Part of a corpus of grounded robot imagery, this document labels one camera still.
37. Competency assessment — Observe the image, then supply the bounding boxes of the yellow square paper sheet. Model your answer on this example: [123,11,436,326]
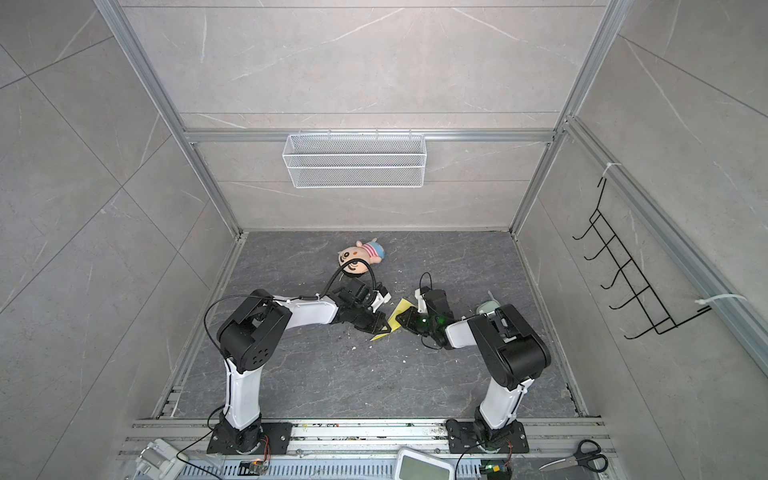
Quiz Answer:
[372,299,413,341]

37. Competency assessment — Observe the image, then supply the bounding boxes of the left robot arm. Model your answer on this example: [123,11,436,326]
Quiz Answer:
[216,279,391,433]

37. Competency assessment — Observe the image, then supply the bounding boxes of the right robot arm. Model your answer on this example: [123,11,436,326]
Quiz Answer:
[394,287,551,441]

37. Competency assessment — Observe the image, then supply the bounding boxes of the plush doll toy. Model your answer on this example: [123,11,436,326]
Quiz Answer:
[337,238,386,277]

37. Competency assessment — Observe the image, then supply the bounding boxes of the white digital scale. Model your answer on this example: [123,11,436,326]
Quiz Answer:
[393,448,456,480]

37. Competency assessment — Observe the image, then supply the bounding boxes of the small green circuit board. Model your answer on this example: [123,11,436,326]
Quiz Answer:
[479,461,513,480]

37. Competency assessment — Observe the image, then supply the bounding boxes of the white device bottom left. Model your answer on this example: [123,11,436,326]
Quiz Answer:
[134,438,189,480]

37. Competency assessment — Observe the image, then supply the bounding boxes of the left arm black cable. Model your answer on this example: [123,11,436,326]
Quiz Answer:
[202,257,379,361]

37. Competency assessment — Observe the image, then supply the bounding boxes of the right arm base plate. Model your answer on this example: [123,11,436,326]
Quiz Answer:
[445,419,530,454]

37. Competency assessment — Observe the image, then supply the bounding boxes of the white wire mesh basket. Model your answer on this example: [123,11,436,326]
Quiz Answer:
[282,133,428,189]

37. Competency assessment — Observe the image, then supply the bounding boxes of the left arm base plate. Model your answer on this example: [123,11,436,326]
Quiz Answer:
[206,421,293,455]

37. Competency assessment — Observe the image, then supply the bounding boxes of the small red-wired circuit board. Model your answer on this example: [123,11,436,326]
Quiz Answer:
[238,459,270,476]

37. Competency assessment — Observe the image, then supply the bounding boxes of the black handled scissors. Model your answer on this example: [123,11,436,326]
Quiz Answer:
[539,439,609,473]

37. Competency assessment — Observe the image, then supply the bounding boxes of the black wire hook rack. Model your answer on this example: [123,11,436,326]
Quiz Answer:
[572,178,713,340]

